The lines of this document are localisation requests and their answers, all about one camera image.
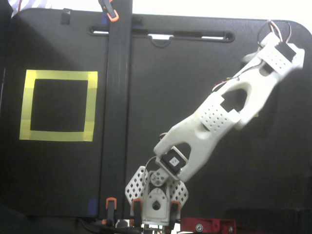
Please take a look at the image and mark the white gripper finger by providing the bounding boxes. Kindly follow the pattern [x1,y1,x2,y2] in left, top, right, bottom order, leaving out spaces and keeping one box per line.
[240,51,263,66]

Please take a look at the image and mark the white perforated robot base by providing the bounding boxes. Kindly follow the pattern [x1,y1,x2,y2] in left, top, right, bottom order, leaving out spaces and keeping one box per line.
[125,165,190,224]

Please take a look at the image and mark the long black table bar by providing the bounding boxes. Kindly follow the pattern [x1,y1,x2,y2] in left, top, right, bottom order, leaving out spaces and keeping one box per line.
[98,0,134,219]

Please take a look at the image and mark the orange black spring clamp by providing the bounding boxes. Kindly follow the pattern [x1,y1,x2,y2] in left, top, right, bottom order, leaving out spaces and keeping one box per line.
[97,0,120,23]
[132,197,142,226]
[101,197,118,226]
[170,201,181,227]

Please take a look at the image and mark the black tape piece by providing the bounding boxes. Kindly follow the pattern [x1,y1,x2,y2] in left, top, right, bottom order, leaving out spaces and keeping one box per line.
[60,8,72,25]

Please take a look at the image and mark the yellow tape square outline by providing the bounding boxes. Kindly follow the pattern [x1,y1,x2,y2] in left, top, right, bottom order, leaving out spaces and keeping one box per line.
[19,70,98,142]

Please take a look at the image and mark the white striped cloth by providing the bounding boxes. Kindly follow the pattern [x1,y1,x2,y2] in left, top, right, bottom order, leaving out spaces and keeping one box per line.
[7,0,53,18]

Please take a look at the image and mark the red white servo wires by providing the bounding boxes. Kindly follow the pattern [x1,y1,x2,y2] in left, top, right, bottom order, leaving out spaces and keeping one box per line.
[143,19,293,186]

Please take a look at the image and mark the red bracket with screw clamp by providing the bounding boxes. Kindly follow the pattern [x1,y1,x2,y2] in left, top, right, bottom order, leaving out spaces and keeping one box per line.
[179,216,237,233]

